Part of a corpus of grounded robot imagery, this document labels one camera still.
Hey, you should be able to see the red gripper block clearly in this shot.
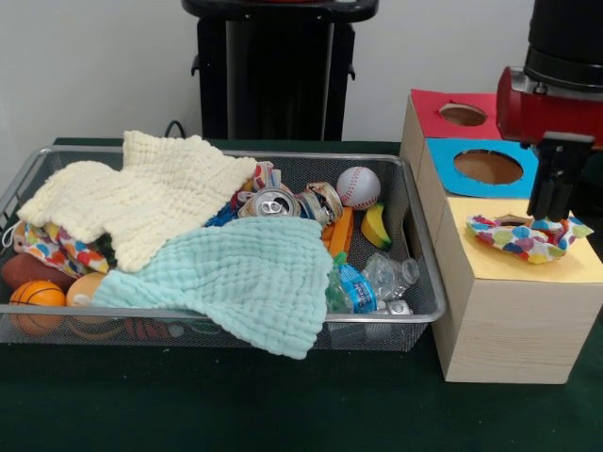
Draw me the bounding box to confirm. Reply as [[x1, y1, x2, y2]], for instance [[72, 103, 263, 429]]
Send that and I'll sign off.
[[497, 65, 603, 222]]

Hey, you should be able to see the colourful dotted cloth bag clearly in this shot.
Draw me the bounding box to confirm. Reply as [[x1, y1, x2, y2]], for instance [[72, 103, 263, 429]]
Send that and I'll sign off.
[[465, 214, 595, 265], [11, 220, 114, 279]]

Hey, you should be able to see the cream waffle cloth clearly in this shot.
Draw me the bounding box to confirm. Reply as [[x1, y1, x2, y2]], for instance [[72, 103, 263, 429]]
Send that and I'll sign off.
[[16, 130, 259, 274]]

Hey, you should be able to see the wooden box with three holes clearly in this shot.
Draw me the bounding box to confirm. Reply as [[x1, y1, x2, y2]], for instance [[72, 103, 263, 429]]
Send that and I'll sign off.
[[399, 89, 603, 385]]

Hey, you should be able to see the yellow foam banana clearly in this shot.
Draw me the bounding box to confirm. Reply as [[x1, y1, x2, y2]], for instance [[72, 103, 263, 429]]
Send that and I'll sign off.
[[360, 202, 393, 250]]

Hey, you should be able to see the clear crushed bottle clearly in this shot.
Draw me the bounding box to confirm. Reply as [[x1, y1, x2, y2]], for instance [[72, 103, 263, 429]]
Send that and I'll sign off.
[[361, 252, 421, 302]]

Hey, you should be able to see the white baseball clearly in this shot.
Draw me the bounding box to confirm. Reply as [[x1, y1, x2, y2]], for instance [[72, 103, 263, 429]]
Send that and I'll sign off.
[[335, 166, 382, 211]]

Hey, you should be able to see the orange toy carrot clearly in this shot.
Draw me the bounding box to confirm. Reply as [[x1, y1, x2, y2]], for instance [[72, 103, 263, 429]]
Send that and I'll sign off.
[[322, 206, 354, 265]]

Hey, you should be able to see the crushed bottle with blue label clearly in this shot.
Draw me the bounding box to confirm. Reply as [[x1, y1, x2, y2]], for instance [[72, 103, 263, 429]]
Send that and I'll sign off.
[[327, 262, 381, 315]]

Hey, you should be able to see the crushed printed can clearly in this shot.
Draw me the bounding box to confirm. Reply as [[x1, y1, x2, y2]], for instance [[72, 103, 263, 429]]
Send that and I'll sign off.
[[296, 182, 344, 225]]

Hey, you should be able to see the crushed silver can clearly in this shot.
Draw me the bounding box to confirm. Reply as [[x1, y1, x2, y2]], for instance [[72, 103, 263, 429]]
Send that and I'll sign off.
[[237, 186, 302, 219]]

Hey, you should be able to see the mint waffle cloth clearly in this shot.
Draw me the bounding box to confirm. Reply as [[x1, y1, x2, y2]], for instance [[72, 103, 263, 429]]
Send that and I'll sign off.
[[91, 217, 334, 362]]

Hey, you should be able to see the dark green table cloth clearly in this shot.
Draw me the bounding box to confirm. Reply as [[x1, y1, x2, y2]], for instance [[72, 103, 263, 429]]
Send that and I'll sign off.
[[0, 136, 603, 452]]

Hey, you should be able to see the peach foam ball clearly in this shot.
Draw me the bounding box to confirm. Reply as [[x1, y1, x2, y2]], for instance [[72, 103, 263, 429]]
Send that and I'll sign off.
[[64, 271, 110, 326]]

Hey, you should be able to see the small orange basketball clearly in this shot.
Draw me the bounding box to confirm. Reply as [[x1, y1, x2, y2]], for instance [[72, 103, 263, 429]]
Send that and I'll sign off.
[[8, 280, 67, 336]]

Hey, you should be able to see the small brown football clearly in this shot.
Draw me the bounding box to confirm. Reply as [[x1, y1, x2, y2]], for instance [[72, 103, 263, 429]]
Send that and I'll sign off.
[[0, 253, 76, 293]]

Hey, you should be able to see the shallow wire mesh bin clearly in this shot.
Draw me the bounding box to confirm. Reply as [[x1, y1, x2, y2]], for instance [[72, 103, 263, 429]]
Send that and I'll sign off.
[[0, 144, 448, 352]]

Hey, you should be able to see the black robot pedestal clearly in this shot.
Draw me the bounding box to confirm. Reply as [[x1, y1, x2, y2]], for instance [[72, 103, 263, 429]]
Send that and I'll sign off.
[[181, 0, 381, 141]]

